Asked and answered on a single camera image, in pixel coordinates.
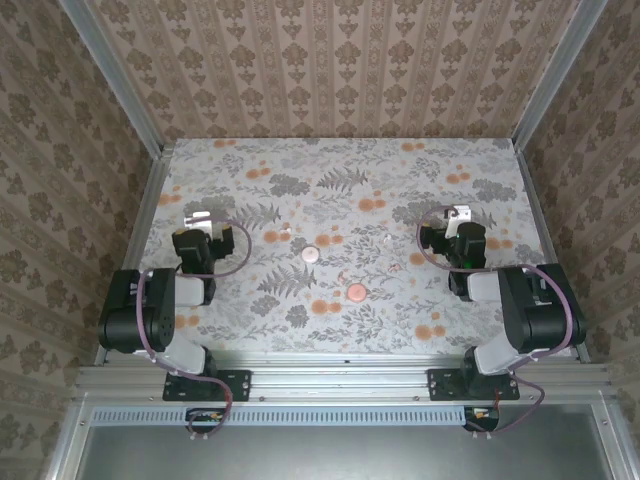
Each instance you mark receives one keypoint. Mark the floral patterned tablecloth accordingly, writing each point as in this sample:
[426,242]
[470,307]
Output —
[300,165]

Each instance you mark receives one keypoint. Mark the aluminium lower frame rail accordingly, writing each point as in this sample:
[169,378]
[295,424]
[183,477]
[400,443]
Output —
[72,440]
[612,440]

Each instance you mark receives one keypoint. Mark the aluminium table side rail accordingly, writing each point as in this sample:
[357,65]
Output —
[144,225]
[536,200]

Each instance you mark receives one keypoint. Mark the grey metal sheet panel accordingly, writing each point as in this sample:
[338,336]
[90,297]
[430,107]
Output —
[350,455]

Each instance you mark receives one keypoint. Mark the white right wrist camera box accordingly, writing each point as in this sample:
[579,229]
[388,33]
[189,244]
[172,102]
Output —
[461,214]

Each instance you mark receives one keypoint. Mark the aluminium mounting rail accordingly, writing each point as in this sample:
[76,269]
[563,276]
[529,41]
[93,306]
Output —
[340,380]

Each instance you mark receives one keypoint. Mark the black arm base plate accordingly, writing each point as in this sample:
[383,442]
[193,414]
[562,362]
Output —
[440,385]
[240,385]

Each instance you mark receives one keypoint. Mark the aluminium frame post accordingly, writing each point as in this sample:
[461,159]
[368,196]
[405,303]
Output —
[121,85]
[556,75]

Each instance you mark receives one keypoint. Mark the orange pink round charging case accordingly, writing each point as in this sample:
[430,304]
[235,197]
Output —
[356,292]

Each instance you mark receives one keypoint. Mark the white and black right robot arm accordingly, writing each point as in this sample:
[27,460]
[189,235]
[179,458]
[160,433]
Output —
[530,320]

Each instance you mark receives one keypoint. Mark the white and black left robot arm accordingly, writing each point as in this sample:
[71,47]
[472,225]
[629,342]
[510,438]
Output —
[150,310]

